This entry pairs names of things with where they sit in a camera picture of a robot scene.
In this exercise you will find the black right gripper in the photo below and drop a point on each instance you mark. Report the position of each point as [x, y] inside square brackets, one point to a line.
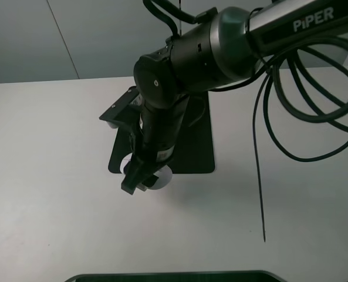
[155, 135]

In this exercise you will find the white wireless computer mouse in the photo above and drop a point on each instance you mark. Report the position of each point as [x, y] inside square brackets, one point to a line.
[165, 174]

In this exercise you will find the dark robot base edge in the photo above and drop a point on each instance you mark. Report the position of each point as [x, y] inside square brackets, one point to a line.
[250, 275]

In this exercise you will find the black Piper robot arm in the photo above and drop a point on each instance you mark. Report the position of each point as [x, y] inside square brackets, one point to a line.
[221, 51]

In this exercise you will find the black rectangular mouse pad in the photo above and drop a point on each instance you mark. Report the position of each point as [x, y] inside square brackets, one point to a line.
[194, 150]

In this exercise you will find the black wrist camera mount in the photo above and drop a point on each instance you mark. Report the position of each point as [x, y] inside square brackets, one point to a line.
[125, 113]

